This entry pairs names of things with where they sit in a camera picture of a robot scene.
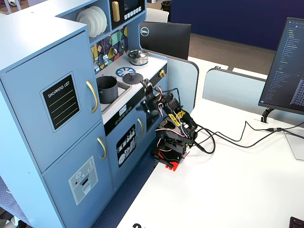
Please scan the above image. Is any blue wooden toy kitchen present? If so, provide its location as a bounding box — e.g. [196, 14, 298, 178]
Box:
[0, 0, 168, 228]

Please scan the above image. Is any thin black cable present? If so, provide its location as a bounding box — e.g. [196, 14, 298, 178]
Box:
[197, 120, 304, 143]

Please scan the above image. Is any white toy plate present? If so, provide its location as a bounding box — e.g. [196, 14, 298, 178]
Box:
[84, 8, 105, 35]
[89, 5, 108, 33]
[76, 9, 97, 38]

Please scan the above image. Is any black shopping list board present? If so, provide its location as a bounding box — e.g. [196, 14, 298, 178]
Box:
[39, 71, 82, 133]

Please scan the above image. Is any white toy sink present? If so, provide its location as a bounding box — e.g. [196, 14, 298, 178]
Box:
[99, 81, 133, 113]

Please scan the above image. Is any silver monitor base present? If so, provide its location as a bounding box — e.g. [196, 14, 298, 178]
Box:
[283, 129, 304, 161]

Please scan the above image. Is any hanging toy spoon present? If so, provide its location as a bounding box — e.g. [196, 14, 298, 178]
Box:
[110, 35, 118, 56]

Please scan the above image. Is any black keyboard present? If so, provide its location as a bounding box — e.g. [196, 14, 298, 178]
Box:
[289, 216, 304, 228]

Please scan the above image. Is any black toy microwave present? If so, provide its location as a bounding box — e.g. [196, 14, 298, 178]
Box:
[109, 0, 146, 30]

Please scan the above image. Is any silver toy pot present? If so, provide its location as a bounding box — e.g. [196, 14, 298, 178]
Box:
[126, 52, 149, 66]

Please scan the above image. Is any gold microwave handle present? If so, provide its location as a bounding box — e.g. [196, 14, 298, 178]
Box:
[111, 0, 120, 23]

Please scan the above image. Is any thick black cable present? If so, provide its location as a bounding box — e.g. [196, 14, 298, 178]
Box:
[190, 121, 304, 155]

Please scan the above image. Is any gold fridge door handle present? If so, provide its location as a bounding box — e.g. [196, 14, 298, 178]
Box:
[85, 80, 99, 114]

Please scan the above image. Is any gray ice dispenser panel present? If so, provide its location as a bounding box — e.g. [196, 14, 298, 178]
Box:
[68, 155, 99, 206]

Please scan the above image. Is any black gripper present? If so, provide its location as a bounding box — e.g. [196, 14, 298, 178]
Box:
[141, 79, 165, 117]

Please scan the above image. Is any dark gray pot lid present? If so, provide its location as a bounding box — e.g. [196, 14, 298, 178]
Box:
[122, 72, 144, 85]

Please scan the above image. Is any black trash bin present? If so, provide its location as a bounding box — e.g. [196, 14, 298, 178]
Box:
[161, 0, 172, 13]

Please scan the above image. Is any gold freezer door handle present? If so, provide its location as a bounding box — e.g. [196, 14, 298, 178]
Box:
[96, 137, 108, 161]

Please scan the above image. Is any black Dell monitor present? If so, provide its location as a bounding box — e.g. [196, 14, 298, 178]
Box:
[139, 21, 192, 61]

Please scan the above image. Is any light blue desk divider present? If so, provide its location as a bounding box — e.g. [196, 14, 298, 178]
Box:
[202, 67, 304, 127]
[146, 50, 200, 119]

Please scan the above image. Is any white chair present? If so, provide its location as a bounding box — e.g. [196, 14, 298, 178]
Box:
[145, 7, 170, 23]

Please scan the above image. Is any black monitor showing code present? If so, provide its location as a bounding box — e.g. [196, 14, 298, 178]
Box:
[257, 17, 304, 116]

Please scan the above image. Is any hanging toy spatula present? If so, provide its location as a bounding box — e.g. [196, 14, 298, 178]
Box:
[101, 38, 110, 65]

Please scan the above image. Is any silver pot lid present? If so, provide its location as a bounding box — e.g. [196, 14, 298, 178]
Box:
[127, 49, 147, 60]

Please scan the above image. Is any red and black robot base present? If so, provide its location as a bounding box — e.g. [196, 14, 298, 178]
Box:
[151, 142, 191, 172]

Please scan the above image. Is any hanging toy strainer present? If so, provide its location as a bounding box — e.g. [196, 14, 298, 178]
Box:
[93, 45, 101, 69]

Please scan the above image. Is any dark gray toy pot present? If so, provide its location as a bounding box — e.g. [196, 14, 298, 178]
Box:
[96, 76, 119, 105]

